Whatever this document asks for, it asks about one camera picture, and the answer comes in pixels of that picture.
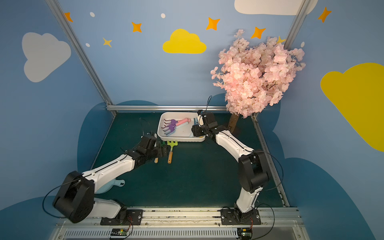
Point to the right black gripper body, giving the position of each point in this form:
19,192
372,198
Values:
198,129

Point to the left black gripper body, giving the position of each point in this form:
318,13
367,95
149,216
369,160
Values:
159,150

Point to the lime green wooden-handled rake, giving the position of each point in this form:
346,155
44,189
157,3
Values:
172,144

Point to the white plastic storage box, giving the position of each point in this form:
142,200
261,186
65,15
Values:
183,132

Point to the purple pink-handled hand rake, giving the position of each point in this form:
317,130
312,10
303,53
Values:
174,123

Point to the dark green wooden-handled rake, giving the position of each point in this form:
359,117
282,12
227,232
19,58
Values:
156,159

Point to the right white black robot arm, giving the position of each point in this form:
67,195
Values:
252,165

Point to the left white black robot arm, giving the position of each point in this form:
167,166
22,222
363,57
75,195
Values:
76,199

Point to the pink artificial blossom tree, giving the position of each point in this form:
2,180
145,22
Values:
255,77

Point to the left small circuit board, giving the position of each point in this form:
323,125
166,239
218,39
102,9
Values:
119,232

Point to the small circuit board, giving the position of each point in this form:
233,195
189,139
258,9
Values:
244,234
119,232

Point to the right small circuit board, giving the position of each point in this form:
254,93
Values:
244,234

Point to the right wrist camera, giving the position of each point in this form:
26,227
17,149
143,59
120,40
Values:
201,114

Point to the aluminium back frame bar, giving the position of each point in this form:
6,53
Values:
154,108

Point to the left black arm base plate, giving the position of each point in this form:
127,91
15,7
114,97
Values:
132,216

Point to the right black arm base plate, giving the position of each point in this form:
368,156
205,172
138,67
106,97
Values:
236,217

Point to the aluminium front rail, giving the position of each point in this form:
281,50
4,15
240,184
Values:
189,224

